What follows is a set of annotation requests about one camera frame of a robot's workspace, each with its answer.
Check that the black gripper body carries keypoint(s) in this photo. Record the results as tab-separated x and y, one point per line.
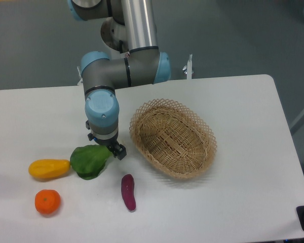
111	143

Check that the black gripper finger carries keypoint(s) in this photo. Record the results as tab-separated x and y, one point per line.
118	150

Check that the green bok choy vegetable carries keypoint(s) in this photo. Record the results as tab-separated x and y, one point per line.
89	161

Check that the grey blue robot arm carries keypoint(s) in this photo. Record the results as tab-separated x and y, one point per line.
129	28

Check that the purple sweet potato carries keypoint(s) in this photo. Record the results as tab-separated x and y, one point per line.
127	191

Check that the woven wicker basket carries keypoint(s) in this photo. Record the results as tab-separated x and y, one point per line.
173	139

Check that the yellow papaya fruit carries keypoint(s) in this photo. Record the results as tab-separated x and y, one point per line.
49	168

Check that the orange tangerine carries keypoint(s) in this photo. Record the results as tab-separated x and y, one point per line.
47	201

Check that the white metal bracket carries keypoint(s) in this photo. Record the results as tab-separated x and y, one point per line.
188	68

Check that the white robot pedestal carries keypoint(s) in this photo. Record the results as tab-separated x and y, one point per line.
114	36

